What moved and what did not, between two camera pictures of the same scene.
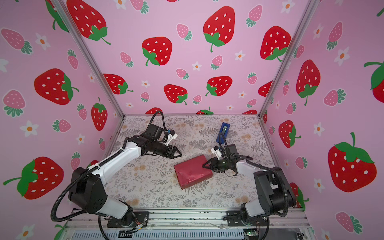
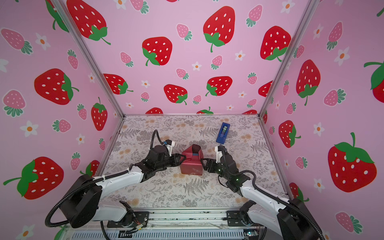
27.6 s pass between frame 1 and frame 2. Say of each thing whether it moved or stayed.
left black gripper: moved
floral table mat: stayed
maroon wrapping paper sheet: moved
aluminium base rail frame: stayed
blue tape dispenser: stayed
